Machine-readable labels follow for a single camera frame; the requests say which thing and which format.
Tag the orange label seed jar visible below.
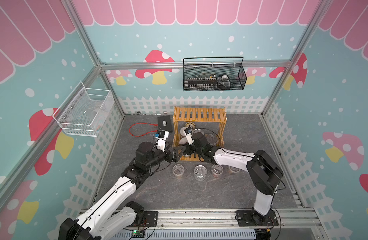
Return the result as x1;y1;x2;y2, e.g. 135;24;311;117
172;164;185;178

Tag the white wire basket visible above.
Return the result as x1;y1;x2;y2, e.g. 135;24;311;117
53;82;115;137

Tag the small clear seed jar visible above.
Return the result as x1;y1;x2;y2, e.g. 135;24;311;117
228;166;240;175

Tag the red cable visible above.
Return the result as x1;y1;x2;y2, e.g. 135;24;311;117
129;122;159;138

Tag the purple label sun can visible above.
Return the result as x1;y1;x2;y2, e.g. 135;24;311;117
206;134;219;146

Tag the rear white lid can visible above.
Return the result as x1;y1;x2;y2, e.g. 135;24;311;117
180;127;186;137

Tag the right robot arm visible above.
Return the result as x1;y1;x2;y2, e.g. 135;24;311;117
185;133;284;225

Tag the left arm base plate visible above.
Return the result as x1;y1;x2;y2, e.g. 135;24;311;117
127;211;159;228

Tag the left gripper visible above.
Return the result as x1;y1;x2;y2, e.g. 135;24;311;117
145;141;185;170

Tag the green circuit board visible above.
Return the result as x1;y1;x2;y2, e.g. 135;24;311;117
131;230;146;238

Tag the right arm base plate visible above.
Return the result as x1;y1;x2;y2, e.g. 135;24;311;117
235;210;279;229

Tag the red label seed jar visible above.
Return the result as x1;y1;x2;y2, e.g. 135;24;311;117
211;165;224;178

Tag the brown tape roll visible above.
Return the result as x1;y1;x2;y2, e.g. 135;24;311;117
185;122;196;129

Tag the black box device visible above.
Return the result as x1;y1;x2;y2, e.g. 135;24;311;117
158;115;174;133

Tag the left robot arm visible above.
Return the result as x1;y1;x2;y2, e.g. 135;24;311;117
58;139;185;240

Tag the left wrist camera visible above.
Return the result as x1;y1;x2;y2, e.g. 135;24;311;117
154;130;169;152

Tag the black wire basket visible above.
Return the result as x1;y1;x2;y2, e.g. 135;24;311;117
183;57;247;92

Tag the wooden two-tier shelf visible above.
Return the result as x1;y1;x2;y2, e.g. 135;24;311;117
173;107;231;165

